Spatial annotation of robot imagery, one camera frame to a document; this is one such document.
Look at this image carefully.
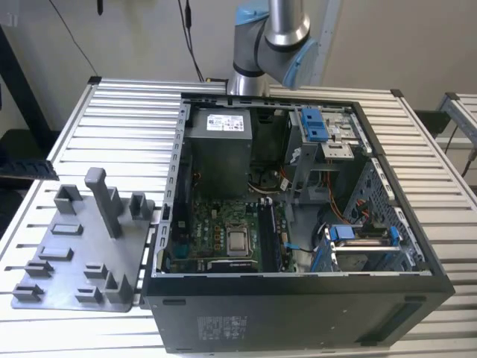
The black RAM slot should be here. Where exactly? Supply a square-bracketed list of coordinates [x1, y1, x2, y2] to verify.
[266, 203, 276, 272]
[259, 203, 268, 272]

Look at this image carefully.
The grey metal disk bay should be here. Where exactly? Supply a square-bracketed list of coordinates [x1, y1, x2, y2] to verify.
[309, 222, 428, 277]

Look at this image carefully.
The blue tipped black wire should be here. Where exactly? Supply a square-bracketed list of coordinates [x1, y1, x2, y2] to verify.
[283, 241, 322, 255]

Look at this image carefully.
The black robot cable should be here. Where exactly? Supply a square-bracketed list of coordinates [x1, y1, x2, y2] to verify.
[177, 0, 205, 81]

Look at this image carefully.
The blue plastic drive latch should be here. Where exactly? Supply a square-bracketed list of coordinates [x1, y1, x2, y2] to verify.
[300, 107, 329, 145]

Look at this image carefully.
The grey power supply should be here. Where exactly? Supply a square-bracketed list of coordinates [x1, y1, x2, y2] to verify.
[185, 110, 254, 198]

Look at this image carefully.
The silver CPU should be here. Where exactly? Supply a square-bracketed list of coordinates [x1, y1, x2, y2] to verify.
[227, 230, 250, 257]

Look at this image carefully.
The grey metal drive cage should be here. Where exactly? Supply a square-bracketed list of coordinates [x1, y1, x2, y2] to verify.
[285, 106, 373, 202]

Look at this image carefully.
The yellow white wire bundle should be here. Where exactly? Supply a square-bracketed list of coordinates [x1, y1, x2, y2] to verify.
[247, 169, 288, 193]

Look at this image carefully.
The black PC case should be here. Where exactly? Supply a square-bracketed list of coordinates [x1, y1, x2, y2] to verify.
[139, 88, 458, 355]

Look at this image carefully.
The orange yellow wire bundle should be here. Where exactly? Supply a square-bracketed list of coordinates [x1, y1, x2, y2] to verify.
[323, 158, 372, 228]

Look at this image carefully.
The aluminium side table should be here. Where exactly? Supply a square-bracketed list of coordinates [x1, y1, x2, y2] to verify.
[434, 92, 477, 150]

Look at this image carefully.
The grey plastic parts rack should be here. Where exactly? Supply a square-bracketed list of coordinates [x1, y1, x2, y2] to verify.
[10, 166, 157, 313]

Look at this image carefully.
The blue carrier disk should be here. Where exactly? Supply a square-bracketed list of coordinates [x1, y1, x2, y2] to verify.
[326, 224, 405, 275]

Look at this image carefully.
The black slanted frame bar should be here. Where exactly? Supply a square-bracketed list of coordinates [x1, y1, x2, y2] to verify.
[0, 25, 51, 134]

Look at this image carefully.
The green motherboard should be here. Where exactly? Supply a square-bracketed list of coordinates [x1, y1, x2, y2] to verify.
[163, 197, 295, 273]

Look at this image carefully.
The blue RAM stick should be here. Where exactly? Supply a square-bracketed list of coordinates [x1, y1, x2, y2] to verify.
[0, 158, 60, 183]

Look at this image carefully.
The thin black wall cable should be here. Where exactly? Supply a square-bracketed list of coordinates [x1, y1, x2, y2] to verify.
[48, 0, 98, 78]

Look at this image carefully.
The black box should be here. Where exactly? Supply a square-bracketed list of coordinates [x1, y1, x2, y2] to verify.
[413, 110, 452, 139]

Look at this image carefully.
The black graphics card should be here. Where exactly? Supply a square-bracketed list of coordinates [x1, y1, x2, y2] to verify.
[206, 260, 260, 274]

